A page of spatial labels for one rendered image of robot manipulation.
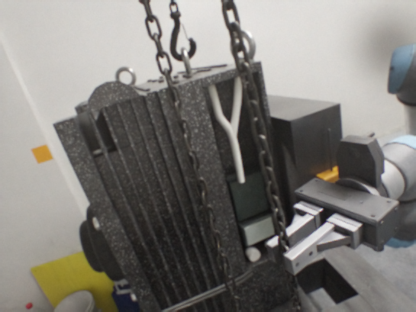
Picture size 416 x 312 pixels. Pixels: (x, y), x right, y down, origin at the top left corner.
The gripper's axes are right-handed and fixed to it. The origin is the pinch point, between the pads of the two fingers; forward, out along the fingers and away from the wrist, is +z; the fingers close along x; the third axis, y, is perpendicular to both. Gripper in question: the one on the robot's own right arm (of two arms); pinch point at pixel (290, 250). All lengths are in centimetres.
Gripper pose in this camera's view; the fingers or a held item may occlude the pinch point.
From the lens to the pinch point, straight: 37.2
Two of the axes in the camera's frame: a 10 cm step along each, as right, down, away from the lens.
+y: 2.9, 8.9, 3.6
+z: -8.3, 4.2, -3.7
